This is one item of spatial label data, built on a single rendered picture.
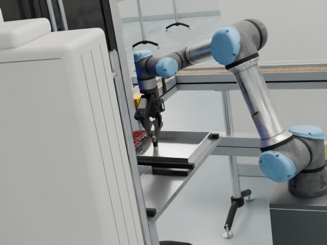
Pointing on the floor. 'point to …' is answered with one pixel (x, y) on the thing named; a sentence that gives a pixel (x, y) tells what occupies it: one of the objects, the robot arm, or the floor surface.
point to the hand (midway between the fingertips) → (153, 135)
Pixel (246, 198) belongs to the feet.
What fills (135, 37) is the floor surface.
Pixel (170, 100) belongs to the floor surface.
